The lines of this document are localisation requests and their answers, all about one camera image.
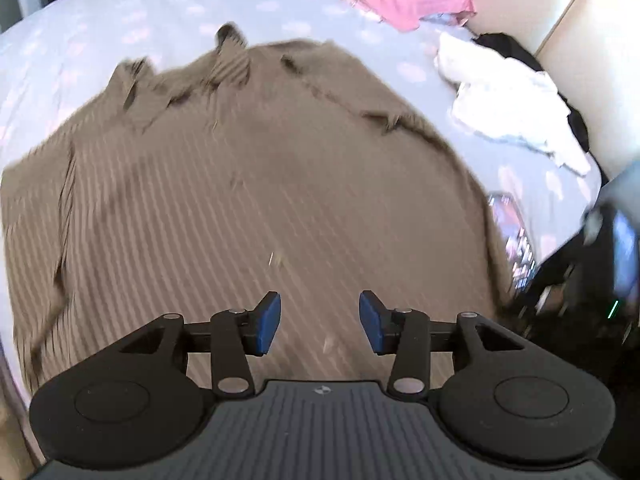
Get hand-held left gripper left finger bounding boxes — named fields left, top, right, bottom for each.
left=117, top=290, right=282, bottom=396

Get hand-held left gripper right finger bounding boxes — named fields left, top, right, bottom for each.
left=358, top=290, right=526, bottom=396

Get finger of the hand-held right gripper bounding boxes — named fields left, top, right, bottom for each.
left=512, top=246, right=581, bottom=313

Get brown striped shirt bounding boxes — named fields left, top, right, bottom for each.
left=0, top=22, right=516, bottom=406

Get black smartphone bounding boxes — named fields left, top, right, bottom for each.
left=487, top=191, right=540, bottom=293

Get white crumpled garment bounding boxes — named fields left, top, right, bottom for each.
left=434, top=32, right=592, bottom=177

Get black crumpled garment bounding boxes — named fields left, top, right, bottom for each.
left=472, top=32, right=591, bottom=153

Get cream padded headboard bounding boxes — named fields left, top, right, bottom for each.
left=442, top=0, right=640, bottom=181

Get bed with dotted sheet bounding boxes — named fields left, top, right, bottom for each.
left=0, top=0, right=606, bottom=461

